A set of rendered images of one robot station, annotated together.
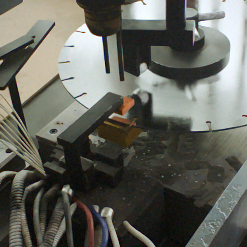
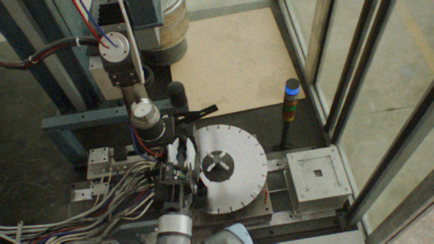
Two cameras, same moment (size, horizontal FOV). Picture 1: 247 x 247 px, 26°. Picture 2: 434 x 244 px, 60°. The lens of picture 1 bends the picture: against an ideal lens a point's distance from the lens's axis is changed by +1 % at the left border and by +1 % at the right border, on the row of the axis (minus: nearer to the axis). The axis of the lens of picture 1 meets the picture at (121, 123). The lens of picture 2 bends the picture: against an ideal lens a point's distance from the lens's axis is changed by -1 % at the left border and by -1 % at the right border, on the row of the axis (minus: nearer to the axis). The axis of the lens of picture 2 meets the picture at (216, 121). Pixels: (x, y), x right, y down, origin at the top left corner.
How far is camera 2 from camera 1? 1.00 m
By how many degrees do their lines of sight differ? 39
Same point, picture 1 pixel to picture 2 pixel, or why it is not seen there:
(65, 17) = (274, 80)
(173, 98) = not seen: hidden behind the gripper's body
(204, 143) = not seen: hidden behind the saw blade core
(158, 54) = (205, 161)
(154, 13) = (235, 139)
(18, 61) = (187, 120)
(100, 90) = (180, 159)
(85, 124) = (152, 173)
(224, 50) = (222, 177)
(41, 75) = (230, 107)
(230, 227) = (140, 228)
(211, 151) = not seen: hidden behind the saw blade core
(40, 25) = (212, 108)
